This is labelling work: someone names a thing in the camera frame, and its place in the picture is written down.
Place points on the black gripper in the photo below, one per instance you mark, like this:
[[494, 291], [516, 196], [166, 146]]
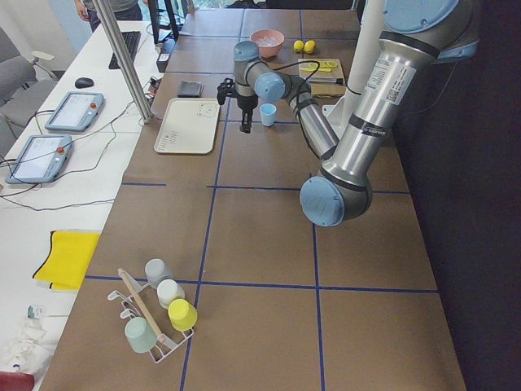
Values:
[[246, 103]]

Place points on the clear ice cubes pile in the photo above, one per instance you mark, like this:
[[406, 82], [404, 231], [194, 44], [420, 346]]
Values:
[[265, 40]]

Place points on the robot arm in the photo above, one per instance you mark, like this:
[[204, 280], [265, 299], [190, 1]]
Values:
[[397, 40]]

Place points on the light blue plastic cup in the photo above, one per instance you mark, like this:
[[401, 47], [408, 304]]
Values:
[[268, 114]]

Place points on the grey plastic cup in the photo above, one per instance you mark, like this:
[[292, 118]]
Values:
[[156, 271]]

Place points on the white plastic cup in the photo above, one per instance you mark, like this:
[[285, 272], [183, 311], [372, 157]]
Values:
[[167, 291]]

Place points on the yellow plastic cup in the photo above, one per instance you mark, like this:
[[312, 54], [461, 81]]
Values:
[[182, 314]]

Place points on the pale green plastic cup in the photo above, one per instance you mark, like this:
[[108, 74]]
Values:
[[140, 335]]

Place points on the cream bear serving tray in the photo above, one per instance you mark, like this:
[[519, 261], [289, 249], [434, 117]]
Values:
[[188, 126]]

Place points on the grey folded cloth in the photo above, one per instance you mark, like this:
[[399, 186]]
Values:
[[190, 89]]

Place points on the wooden cutting board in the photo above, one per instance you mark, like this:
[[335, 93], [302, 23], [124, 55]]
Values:
[[324, 89]]

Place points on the steel cylinder black tip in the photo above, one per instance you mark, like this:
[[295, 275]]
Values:
[[323, 80]]

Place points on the pink bowl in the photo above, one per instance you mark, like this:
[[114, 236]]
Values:
[[267, 52]]

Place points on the upper yellow lemon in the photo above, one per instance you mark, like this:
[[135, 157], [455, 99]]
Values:
[[298, 46]]

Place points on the yellow lemon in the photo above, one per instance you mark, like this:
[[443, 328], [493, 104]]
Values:
[[298, 46], [310, 47]]

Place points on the yellow plastic knife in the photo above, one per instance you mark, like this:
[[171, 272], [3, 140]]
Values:
[[312, 70]]

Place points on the lower yellow lemon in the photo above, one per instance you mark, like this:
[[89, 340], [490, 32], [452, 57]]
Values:
[[310, 47]]

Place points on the upper teach pendant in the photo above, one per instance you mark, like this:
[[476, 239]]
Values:
[[76, 112]]

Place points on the teach pendant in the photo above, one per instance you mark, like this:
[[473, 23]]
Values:
[[41, 159], [76, 112]]

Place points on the black computer mouse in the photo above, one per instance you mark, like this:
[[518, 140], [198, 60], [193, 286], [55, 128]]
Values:
[[84, 82]]

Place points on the lower teach pendant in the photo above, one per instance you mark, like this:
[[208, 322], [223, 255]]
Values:
[[41, 159]]

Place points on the grey office chair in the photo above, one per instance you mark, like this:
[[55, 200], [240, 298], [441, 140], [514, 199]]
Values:
[[25, 85]]

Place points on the yellow cloth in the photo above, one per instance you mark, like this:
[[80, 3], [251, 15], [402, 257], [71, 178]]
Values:
[[68, 259]]

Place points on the white crumpled tissue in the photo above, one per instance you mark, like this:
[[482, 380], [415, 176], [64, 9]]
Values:
[[31, 351]]

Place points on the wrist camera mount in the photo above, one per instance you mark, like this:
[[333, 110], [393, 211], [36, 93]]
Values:
[[226, 90]]

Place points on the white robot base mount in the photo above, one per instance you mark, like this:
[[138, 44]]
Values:
[[365, 55]]

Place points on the aluminium frame post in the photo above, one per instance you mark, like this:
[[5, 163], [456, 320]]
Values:
[[115, 38]]

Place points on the wooden rack handle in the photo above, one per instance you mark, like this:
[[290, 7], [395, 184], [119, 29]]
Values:
[[134, 289]]

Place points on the white wire cup rack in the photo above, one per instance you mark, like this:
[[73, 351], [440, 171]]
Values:
[[129, 309]]

